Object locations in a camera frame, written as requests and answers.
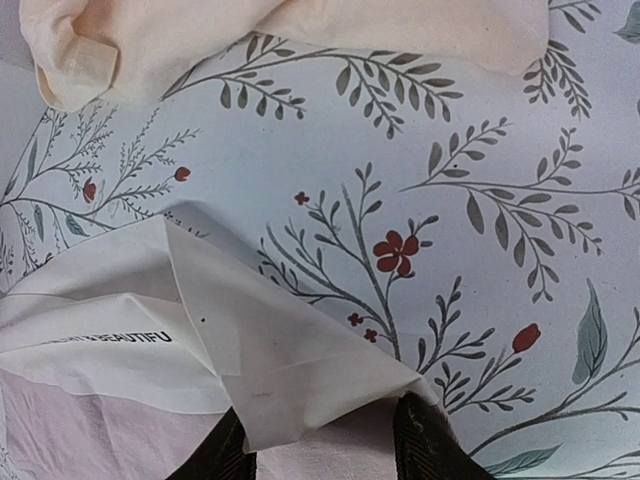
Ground floral patterned table mat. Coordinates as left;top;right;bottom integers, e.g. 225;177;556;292
1;1;639;479

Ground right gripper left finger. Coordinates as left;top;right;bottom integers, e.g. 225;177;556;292
186;408;257;480

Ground pink and white underwear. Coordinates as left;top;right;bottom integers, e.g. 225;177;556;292
1;216;435;479

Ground cream beige underwear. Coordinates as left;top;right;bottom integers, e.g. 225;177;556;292
18;0;551;113

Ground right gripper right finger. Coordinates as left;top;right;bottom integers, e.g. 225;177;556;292
393;392;495;480

